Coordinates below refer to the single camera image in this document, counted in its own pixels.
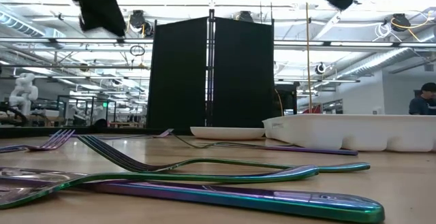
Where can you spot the white cutlery tray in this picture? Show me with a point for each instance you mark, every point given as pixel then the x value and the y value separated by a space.
pixel 340 132

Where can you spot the iridescent rainbow fork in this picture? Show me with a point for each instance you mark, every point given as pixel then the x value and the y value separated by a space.
pixel 299 171
pixel 347 167
pixel 54 142

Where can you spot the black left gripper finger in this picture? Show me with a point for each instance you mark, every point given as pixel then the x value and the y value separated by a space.
pixel 92 21
pixel 114 24

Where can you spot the black folding room divider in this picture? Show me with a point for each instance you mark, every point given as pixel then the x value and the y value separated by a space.
pixel 177 81

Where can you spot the iridescent rainbow knife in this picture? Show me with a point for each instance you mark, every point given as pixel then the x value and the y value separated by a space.
pixel 323 151
pixel 272 200

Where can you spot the white round plate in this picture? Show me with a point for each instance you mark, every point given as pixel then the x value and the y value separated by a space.
pixel 225 133

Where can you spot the person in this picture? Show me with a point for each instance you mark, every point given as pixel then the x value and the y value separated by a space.
pixel 422 105

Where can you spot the long ceiling light bar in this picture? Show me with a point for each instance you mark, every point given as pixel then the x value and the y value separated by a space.
pixel 34 40
pixel 374 44

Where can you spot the silver ventilation duct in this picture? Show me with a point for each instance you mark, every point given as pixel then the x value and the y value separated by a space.
pixel 381 62
pixel 20 24

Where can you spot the black equipment box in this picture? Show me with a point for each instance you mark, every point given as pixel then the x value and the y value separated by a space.
pixel 287 101

